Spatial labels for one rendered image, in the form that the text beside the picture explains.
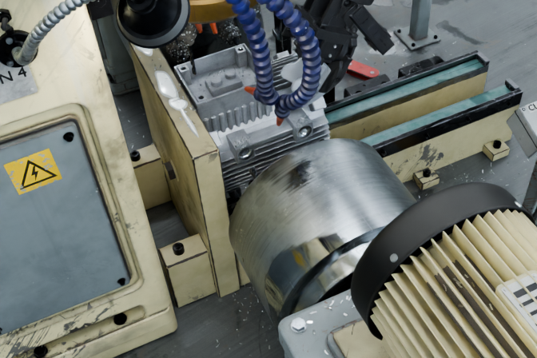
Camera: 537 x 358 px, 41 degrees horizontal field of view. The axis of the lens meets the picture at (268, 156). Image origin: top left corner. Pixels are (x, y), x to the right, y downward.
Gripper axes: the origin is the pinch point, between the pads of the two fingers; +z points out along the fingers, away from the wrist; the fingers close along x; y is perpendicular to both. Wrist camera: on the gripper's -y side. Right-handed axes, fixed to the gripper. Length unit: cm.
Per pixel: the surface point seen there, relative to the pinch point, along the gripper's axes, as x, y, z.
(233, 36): -23.2, 1.2, 3.1
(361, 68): -30.5, -38.2, 9.2
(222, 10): 3.0, 22.3, -13.6
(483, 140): 1.1, -45.3, 3.5
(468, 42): -29, -63, -3
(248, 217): 19.1, 16.5, 7.0
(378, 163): 20.5, 1.7, -4.3
